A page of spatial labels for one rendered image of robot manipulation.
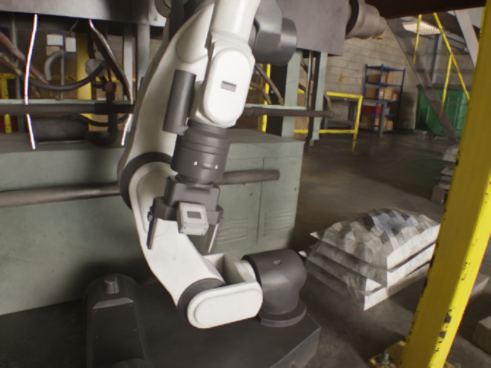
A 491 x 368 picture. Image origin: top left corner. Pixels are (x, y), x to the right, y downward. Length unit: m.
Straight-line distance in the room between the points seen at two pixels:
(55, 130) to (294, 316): 1.04
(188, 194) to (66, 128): 0.85
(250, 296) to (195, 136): 0.50
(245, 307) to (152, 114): 0.53
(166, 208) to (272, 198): 1.06
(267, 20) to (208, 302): 0.67
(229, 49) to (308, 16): 1.18
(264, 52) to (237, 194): 0.80
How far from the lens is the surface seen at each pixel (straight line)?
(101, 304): 1.03
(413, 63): 4.79
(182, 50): 0.64
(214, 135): 0.48
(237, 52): 0.47
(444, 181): 3.18
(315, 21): 1.65
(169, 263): 0.78
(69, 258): 1.33
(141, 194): 0.65
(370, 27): 2.09
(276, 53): 0.77
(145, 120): 0.67
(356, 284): 1.44
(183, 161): 0.49
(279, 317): 0.98
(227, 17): 0.51
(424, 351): 1.12
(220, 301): 0.82
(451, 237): 0.95
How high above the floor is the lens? 0.81
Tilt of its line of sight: 16 degrees down
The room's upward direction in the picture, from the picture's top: 4 degrees clockwise
